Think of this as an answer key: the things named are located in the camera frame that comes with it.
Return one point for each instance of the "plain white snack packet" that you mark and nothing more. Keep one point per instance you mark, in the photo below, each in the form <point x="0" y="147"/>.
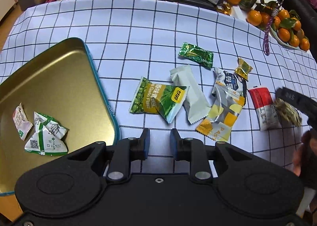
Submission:
<point x="196" y="105"/>

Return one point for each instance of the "gold wrapped candy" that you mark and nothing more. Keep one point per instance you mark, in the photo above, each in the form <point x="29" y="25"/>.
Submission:
<point x="243" y="69"/>

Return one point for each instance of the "gold metal tin tray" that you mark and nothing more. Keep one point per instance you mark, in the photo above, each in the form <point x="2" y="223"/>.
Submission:
<point x="61" y="82"/>

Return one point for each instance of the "green pea snack packet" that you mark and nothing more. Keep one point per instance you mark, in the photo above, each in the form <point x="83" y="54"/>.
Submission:
<point x="155" y="98"/>

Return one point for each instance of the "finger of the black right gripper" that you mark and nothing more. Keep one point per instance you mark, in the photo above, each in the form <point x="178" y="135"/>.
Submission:
<point x="288" y="101"/>

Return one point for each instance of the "plate of oranges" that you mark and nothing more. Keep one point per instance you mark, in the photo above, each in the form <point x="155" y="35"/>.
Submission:
<point x="285" y="27"/>

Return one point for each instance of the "blue white snack packet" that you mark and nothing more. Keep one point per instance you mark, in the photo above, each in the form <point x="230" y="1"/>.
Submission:
<point x="231" y="81"/>

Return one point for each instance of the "yellow white pastry packet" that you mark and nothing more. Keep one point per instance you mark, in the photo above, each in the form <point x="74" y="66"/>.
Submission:
<point x="223" y="114"/>

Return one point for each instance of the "green white triangular packet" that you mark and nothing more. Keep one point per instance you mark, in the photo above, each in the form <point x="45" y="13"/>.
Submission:
<point x="48" y="137"/>

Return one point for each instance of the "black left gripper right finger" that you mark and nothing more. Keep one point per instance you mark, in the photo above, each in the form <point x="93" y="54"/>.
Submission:
<point x="197" y="154"/>

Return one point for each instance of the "red white snack packet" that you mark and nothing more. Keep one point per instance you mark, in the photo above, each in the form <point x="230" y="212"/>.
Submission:
<point x="265" y="109"/>

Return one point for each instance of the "small pink white packet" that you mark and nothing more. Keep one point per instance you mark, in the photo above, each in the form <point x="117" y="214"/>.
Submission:
<point x="23" y="125"/>

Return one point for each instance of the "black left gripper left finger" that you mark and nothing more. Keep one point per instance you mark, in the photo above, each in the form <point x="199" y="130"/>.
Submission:
<point x="123" y="153"/>

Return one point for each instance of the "dark green candy wrapper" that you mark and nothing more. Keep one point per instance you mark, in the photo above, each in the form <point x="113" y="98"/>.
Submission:
<point x="196" y="54"/>

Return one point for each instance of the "white blue checked tablecloth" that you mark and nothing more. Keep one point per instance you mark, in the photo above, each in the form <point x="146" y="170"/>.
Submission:
<point x="130" y="39"/>

